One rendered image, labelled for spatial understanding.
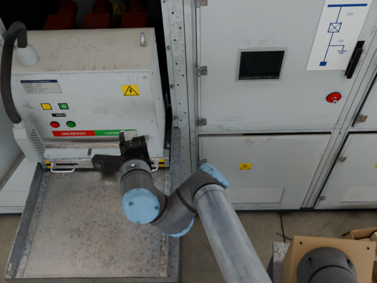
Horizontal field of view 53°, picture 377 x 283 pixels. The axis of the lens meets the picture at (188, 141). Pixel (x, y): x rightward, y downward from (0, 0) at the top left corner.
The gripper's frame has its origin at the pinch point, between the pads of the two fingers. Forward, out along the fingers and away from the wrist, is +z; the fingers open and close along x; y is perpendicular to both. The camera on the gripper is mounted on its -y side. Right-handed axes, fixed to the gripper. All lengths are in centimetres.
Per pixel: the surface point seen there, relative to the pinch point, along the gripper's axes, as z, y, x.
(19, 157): 41, -48, -28
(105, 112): 13.3, -4.1, 1.7
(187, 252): 36, 18, -117
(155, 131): 12.6, 11.6, -10.6
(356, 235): 14, 113, -112
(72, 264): -12, -28, -43
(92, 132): 18.2, -11.3, -8.8
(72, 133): 20.0, -18.8, -8.3
